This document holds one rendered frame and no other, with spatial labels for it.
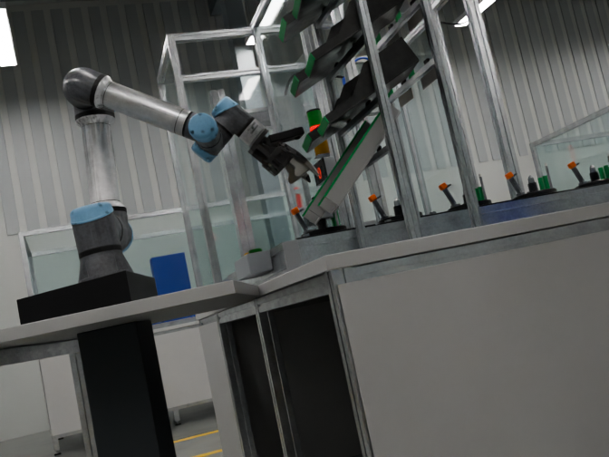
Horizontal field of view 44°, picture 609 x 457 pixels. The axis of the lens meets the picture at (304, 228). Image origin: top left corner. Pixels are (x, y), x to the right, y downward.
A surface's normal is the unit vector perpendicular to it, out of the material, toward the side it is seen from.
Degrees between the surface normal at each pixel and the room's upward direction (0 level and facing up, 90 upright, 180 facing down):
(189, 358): 90
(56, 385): 90
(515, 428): 90
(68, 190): 90
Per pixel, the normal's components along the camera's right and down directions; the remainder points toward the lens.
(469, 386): 0.26, -0.16
